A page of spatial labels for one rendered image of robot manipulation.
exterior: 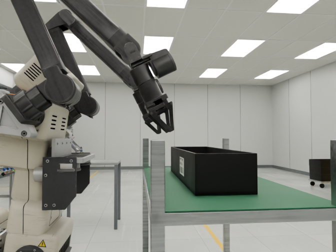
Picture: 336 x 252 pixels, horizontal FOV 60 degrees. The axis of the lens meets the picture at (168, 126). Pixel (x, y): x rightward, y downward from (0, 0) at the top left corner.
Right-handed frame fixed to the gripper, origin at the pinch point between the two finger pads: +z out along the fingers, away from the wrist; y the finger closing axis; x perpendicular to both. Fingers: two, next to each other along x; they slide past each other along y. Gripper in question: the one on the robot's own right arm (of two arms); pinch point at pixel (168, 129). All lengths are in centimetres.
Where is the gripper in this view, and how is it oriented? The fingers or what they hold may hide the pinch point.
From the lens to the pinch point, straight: 83.7
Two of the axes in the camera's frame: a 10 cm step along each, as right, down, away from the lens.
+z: 4.5, 8.9, 0.0
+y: -1.1, 0.5, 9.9
